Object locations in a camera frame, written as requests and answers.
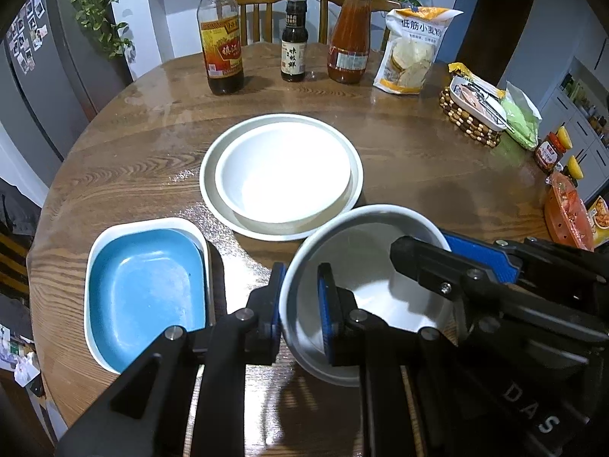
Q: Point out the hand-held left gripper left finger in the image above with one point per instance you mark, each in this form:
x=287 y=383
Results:
x=277 y=304

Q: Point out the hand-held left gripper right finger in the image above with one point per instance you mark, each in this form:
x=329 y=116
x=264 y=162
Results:
x=324 y=314

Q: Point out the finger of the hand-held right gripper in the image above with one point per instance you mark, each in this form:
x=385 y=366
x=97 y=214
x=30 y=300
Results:
x=480 y=252
x=428 y=262

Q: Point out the white bowl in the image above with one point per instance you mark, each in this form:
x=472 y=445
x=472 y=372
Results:
x=371 y=295
x=285 y=171

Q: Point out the round white plate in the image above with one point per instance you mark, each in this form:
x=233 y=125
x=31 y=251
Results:
x=211 y=190

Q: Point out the blue plate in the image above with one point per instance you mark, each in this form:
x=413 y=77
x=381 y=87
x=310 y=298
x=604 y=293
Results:
x=142 y=295

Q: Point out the white rectangular dish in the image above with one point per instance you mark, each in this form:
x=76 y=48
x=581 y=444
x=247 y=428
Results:
x=90 y=295

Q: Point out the orange plastic container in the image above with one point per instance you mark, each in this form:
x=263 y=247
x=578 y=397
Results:
x=568 y=214

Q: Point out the red chili sauce jar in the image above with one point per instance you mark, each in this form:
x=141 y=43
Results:
x=549 y=154

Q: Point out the yellow packet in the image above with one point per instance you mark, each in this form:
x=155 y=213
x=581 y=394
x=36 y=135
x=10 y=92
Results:
x=600 y=219

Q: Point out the wooden bead trivet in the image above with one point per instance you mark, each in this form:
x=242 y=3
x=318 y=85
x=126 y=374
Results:
x=468 y=126

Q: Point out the green packet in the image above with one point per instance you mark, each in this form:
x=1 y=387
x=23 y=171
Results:
x=523 y=119

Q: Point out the metal tin tray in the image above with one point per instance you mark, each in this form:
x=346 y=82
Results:
x=478 y=102

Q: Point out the white kitchen cabinets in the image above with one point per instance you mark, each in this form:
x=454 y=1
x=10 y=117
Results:
x=585 y=119

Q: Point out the yellow wrapper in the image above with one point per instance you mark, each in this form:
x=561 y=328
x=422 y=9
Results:
x=461 y=70

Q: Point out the flour bag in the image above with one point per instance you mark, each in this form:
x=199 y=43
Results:
x=409 y=57

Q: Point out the tomato sauce glass bottle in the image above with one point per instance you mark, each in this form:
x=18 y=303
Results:
x=349 y=43

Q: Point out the dark door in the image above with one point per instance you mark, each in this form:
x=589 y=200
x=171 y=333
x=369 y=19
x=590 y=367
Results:
x=499 y=19

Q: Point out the small soy sauce bottle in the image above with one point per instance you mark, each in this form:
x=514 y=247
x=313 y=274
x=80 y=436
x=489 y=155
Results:
x=294 y=57

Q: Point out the large vinegar bottle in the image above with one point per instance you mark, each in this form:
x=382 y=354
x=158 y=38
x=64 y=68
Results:
x=221 y=47

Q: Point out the crumpled papers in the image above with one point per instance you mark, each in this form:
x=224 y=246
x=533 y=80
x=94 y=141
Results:
x=19 y=362

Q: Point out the wooden chair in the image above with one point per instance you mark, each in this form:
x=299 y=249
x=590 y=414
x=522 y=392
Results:
x=326 y=9
x=257 y=14

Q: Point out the dark cloth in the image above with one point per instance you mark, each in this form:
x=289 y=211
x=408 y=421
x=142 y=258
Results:
x=16 y=204

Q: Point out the grey refrigerator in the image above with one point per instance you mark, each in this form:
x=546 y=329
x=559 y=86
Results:
x=47 y=95

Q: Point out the hanging green plant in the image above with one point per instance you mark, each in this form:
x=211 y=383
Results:
x=95 y=9

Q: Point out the fridge photo magnets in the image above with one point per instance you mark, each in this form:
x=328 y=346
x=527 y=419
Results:
x=26 y=33

